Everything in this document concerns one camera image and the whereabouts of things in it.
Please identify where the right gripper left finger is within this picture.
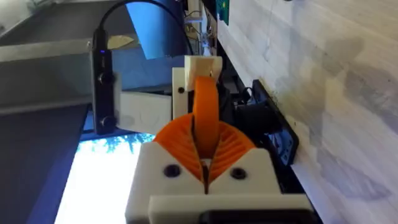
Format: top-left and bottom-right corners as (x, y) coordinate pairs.
(125, 113), (208, 224)

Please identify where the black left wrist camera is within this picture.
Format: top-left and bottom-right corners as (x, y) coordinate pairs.
(91, 48), (116, 135)

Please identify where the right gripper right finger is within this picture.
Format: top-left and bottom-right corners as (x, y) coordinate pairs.
(207, 120), (282, 195)

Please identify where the black rail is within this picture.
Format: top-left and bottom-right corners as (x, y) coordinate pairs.
(216, 39), (325, 224)

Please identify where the black camera cable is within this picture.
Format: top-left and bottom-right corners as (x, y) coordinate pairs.
(92, 0), (194, 57)

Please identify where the green board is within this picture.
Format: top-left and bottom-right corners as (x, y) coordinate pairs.
(216, 0), (231, 26)

